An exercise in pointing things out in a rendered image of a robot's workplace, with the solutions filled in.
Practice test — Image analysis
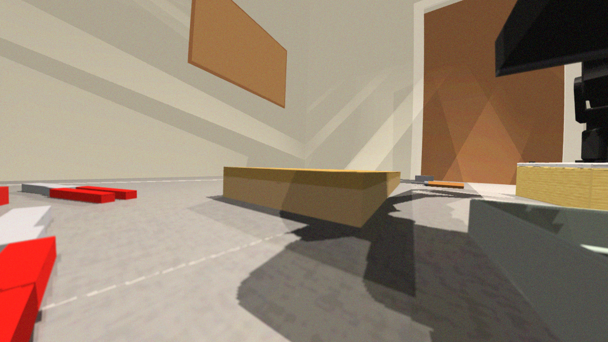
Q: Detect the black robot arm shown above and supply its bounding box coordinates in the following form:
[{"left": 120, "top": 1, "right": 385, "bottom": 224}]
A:
[{"left": 573, "top": 57, "right": 608, "bottom": 163}]

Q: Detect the white rectangular block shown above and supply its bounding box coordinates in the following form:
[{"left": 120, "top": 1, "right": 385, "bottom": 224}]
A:
[{"left": 415, "top": 175, "right": 434, "bottom": 181}]

